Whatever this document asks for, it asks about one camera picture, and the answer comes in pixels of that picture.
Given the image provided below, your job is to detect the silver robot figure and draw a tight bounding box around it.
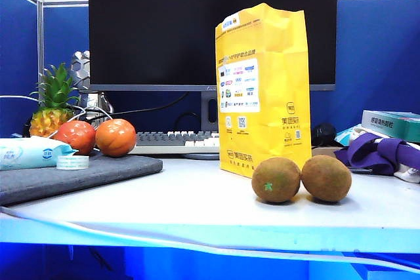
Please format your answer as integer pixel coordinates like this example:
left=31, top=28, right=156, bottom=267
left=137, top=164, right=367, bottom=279
left=69, top=50, right=114, bottom=124

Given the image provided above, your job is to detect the white cable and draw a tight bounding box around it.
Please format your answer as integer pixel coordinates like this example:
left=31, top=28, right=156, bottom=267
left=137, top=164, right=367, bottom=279
left=0, top=94, right=114, bottom=138

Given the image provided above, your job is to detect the yellow paper bag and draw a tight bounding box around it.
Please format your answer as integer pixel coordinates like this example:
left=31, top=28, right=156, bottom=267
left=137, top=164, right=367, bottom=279
left=215, top=2, right=313, bottom=180

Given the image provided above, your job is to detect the purple cloth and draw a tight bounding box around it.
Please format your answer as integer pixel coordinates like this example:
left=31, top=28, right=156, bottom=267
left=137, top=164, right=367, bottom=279
left=333, top=132, right=420, bottom=177

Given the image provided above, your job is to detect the black computer monitor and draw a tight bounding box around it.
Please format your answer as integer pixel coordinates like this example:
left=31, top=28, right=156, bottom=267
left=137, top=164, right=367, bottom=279
left=87, top=0, right=338, bottom=92

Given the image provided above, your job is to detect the grey partition post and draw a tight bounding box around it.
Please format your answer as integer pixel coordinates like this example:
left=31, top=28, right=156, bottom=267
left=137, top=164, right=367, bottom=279
left=36, top=0, right=45, bottom=81

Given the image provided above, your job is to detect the light teal packet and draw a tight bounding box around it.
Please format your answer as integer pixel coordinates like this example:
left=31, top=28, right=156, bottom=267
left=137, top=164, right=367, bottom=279
left=334, top=123, right=366, bottom=147

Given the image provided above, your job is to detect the white cable along table edge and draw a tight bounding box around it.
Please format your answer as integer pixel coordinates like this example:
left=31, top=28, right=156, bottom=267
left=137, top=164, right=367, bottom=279
left=0, top=205, right=420, bottom=275

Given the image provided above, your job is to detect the grey and white keyboard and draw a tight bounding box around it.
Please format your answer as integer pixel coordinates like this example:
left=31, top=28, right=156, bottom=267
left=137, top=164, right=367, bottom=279
left=127, top=130, right=221, bottom=155

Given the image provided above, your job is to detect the clear tape roll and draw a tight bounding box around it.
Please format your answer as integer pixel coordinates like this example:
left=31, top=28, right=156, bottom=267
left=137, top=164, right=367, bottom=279
left=56, top=155, right=91, bottom=171

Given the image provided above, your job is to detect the black cable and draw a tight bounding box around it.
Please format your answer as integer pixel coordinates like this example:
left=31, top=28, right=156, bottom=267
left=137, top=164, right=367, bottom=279
left=87, top=92, right=190, bottom=123

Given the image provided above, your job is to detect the plain brown kiwifruit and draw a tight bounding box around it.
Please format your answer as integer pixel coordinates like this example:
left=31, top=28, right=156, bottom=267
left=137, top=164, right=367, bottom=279
left=301, top=154, right=352, bottom=203

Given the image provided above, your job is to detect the small pineapple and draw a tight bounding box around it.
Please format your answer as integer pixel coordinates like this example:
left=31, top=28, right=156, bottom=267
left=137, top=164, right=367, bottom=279
left=28, top=62, right=81, bottom=138

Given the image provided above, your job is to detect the white soft item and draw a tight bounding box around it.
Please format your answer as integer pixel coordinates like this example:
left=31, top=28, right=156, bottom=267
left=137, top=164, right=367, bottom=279
left=392, top=161, right=420, bottom=184

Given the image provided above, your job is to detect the grey monitor stand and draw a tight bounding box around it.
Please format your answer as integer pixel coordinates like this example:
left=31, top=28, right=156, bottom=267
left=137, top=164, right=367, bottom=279
left=182, top=90, right=221, bottom=161

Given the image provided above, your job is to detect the kiwifruit with green mark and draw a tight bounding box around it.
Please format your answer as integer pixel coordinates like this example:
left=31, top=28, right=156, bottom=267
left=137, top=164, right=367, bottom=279
left=251, top=157, right=302, bottom=204

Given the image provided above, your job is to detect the grey felt mat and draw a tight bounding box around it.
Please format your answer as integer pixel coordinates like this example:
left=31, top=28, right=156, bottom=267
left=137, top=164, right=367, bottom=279
left=0, top=150, right=164, bottom=207

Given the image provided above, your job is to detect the teal and white box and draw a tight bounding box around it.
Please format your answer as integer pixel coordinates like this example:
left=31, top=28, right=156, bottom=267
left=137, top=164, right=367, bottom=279
left=360, top=110, right=420, bottom=144

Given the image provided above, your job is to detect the red tomato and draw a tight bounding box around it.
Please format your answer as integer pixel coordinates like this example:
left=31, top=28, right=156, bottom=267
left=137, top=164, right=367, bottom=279
left=53, top=120, right=97, bottom=156
left=94, top=118, right=137, bottom=158

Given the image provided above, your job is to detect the light blue wet wipes pack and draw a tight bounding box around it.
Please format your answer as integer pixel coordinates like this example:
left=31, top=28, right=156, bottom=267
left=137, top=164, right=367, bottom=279
left=0, top=135, right=79, bottom=172

